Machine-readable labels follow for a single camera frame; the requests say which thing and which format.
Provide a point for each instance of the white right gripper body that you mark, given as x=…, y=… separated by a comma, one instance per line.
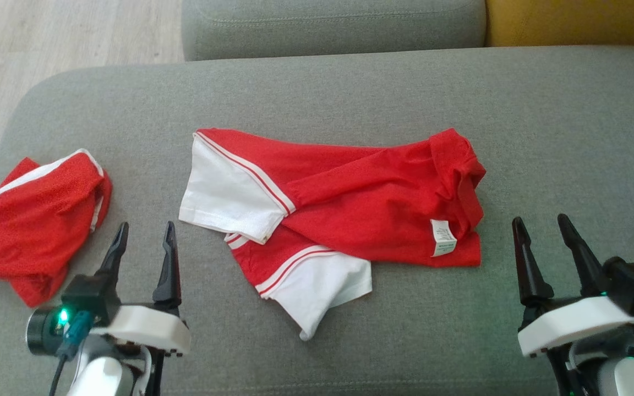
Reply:
x=570, y=322

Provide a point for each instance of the yellow cushion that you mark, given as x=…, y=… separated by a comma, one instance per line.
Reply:
x=575, y=22

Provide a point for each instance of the grey sofa back cushion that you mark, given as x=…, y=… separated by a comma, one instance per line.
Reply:
x=328, y=27

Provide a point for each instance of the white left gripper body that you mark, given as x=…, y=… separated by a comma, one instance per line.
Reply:
x=152, y=327

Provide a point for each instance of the red jersey with white sleeves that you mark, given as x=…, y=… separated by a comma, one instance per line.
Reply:
x=372, y=203

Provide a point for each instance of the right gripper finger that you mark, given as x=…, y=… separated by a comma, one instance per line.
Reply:
x=585, y=264
x=530, y=269

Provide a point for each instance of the grey sofa seat cushion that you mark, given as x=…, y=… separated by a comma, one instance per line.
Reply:
x=350, y=93

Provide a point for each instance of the red shorts with white stripe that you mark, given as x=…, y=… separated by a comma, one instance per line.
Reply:
x=31, y=225

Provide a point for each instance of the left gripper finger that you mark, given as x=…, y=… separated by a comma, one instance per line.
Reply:
x=169, y=275
x=114, y=253

